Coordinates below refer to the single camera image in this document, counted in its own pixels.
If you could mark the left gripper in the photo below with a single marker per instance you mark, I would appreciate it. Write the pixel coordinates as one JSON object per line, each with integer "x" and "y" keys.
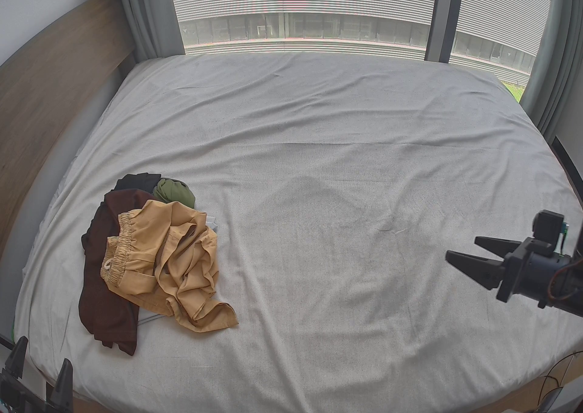
{"x": 18, "y": 397}

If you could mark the mustard yellow shorts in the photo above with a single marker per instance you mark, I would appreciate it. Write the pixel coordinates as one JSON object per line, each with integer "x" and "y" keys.
{"x": 173, "y": 256}

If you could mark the bed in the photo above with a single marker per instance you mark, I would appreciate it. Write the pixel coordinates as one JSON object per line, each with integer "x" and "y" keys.
{"x": 319, "y": 128}

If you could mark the white garment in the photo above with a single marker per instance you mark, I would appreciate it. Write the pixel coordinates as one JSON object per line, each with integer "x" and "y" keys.
{"x": 210, "y": 222}

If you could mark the green garment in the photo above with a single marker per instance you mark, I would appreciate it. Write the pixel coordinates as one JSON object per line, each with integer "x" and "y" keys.
{"x": 175, "y": 192}

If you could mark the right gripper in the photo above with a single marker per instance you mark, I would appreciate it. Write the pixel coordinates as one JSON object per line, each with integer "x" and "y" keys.
{"x": 528, "y": 274}

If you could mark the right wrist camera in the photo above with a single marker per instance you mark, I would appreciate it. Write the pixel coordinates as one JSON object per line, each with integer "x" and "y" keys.
{"x": 549, "y": 226}

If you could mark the window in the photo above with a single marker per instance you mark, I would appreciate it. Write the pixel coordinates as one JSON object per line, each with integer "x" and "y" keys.
{"x": 439, "y": 1}

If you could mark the brown waffle garment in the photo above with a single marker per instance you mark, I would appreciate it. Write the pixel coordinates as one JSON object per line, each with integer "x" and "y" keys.
{"x": 102, "y": 302}

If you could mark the black garment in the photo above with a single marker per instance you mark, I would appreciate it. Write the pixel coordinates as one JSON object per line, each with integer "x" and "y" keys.
{"x": 134, "y": 182}

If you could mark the grey-green curtain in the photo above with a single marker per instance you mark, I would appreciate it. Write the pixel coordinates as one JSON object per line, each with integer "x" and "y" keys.
{"x": 562, "y": 37}
{"x": 145, "y": 1}

